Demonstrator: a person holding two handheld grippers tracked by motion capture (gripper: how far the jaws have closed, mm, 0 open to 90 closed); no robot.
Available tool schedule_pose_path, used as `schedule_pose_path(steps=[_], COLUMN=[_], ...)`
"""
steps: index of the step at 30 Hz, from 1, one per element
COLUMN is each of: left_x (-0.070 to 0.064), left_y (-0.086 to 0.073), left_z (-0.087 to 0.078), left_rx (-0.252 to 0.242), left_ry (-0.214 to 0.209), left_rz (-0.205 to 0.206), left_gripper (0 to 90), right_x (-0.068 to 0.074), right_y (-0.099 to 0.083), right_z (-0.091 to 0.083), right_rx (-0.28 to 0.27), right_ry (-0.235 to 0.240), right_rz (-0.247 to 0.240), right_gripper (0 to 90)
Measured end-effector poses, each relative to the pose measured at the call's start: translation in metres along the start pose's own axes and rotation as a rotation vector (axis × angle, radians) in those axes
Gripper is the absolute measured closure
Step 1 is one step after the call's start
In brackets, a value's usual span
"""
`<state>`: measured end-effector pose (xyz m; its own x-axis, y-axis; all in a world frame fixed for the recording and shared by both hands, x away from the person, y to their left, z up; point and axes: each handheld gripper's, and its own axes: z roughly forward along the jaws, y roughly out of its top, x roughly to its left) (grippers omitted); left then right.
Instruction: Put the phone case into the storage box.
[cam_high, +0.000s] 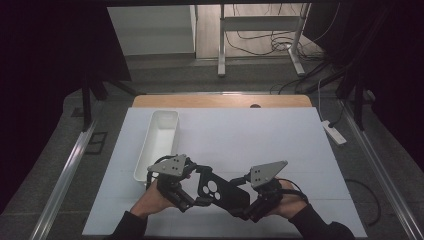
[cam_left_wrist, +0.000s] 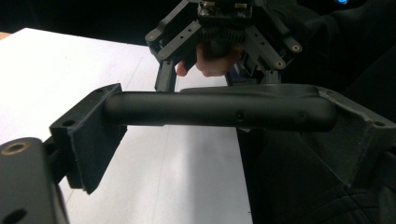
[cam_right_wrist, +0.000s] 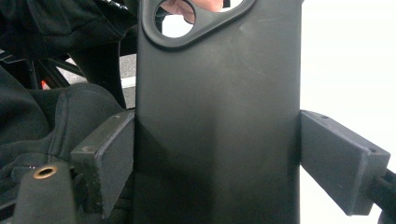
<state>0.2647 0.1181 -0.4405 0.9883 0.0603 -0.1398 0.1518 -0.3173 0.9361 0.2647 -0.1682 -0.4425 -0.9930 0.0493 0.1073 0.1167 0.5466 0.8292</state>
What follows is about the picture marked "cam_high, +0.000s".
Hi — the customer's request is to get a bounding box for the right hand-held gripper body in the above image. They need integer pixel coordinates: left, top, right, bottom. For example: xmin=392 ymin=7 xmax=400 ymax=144
xmin=244 ymin=160 xmax=289 ymax=223

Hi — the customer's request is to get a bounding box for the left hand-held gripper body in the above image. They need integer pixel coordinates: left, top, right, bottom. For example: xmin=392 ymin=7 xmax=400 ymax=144
xmin=147 ymin=153 xmax=198 ymax=213

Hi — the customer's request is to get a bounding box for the black phone case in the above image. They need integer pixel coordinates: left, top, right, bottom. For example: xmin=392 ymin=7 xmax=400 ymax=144
xmin=197 ymin=165 xmax=252 ymax=217

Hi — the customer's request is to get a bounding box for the white plastic storage bin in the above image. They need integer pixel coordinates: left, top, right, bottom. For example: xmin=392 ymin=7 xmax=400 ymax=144
xmin=133 ymin=109 xmax=181 ymax=184

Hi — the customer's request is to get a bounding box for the person's left hand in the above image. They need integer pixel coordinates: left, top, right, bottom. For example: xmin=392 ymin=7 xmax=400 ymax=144
xmin=130 ymin=180 xmax=178 ymax=220

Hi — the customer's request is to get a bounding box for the person's right hand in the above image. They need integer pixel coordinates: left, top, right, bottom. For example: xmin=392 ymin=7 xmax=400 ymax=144
xmin=266 ymin=179 xmax=310 ymax=220

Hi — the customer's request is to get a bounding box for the white table cover sheet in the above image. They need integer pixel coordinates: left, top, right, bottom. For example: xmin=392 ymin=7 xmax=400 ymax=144
xmin=82 ymin=106 xmax=368 ymax=238

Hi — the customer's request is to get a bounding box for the white power strip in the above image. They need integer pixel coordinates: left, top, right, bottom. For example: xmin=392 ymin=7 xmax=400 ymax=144
xmin=321 ymin=119 xmax=348 ymax=147

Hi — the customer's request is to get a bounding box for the black metal stand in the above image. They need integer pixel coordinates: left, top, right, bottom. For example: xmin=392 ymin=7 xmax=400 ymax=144
xmin=80 ymin=75 xmax=147 ymax=133
xmin=334 ymin=6 xmax=369 ymax=132

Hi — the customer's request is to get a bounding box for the white cabinet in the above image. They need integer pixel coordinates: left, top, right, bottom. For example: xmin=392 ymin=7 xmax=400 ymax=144
xmin=107 ymin=4 xmax=197 ymax=57

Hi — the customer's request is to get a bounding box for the dark curtain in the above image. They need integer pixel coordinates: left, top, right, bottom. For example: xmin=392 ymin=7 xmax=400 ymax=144
xmin=303 ymin=0 xmax=424 ymax=173
xmin=0 ymin=0 xmax=132 ymax=214

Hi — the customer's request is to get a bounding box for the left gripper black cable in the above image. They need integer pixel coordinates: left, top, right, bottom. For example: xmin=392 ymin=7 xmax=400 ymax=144
xmin=145 ymin=154 xmax=178 ymax=192

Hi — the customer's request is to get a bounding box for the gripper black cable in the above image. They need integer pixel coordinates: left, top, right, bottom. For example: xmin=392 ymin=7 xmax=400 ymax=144
xmin=145 ymin=154 xmax=178 ymax=192
xmin=276 ymin=178 xmax=310 ymax=205

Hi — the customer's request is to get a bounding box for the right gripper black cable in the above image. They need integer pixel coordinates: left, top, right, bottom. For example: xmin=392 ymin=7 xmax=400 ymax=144
xmin=276 ymin=178 xmax=310 ymax=205

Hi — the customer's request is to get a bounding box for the black floor frame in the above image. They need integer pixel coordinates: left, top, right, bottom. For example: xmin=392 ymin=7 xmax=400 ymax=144
xmin=84 ymin=131 xmax=109 ymax=155

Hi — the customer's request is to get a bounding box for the white power strip cable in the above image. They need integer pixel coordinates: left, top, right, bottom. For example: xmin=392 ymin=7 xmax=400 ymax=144
xmin=316 ymin=78 xmax=326 ymax=123

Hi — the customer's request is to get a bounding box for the black plug cable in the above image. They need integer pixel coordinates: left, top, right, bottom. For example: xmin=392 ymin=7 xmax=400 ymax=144
xmin=328 ymin=101 xmax=347 ymax=129

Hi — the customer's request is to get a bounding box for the aluminium rail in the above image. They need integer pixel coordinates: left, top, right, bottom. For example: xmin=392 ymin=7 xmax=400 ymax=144
xmin=339 ymin=99 xmax=424 ymax=240
xmin=29 ymin=121 xmax=98 ymax=240

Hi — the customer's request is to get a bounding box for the black looped floor cable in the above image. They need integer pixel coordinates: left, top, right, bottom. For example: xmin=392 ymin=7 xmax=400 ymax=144
xmin=344 ymin=178 xmax=382 ymax=228

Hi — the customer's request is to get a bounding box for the tangle of black cables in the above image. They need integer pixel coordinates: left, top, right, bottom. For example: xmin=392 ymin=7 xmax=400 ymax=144
xmin=224 ymin=3 xmax=338 ymax=96

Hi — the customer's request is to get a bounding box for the white metal desk frame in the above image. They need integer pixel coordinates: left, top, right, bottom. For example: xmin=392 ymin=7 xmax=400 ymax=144
xmin=217 ymin=3 xmax=312 ymax=78

